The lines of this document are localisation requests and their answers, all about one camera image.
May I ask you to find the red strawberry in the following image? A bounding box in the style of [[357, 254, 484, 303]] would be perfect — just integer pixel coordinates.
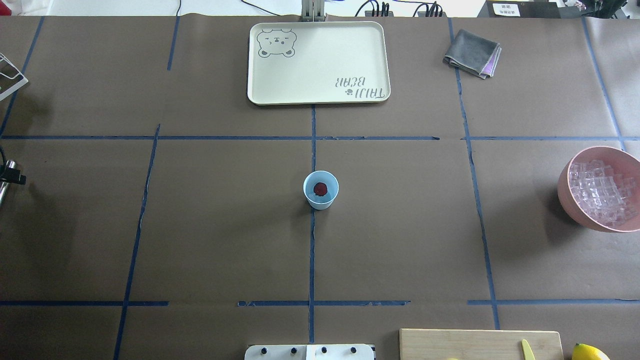
[[313, 182, 329, 198]]

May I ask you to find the light blue plastic cup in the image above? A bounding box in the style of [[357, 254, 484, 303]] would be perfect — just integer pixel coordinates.
[[302, 170, 340, 211]]

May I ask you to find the pink bowl of ice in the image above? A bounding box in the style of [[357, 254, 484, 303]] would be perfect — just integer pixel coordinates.
[[557, 146, 640, 233]]

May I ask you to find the cream bear serving tray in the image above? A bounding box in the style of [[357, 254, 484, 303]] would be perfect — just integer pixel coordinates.
[[247, 21, 391, 106]]

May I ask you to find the bamboo cutting board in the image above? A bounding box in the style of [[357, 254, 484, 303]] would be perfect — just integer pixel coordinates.
[[398, 328, 564, 360]]

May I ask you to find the grey folded cloth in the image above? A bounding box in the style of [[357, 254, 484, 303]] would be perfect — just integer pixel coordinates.
[[443, 29, 502, 79]]

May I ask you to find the black box device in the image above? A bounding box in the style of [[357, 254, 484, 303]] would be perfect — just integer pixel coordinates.
[[477, 0, 562, 19]]

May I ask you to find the yellow plastic knife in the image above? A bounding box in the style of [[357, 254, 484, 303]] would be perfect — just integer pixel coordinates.
[[521, 339, 536, 360]]

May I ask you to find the yellow lemon lower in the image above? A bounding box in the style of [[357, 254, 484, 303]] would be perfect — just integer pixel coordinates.
[[571, 342, 610, 360]]

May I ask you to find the aluminium frame post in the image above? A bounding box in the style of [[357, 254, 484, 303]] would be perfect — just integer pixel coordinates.
[[301, 0, 326, 22]]

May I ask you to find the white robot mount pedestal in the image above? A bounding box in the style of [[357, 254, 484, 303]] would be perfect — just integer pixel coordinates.
[[244, 343, 377, 360]]

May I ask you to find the white wire cup rack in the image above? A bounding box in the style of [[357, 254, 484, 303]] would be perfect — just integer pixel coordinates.
[[0, 53, 29, 101]]

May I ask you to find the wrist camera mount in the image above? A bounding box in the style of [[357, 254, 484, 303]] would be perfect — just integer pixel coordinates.
[[0, 146, 26, 185]]

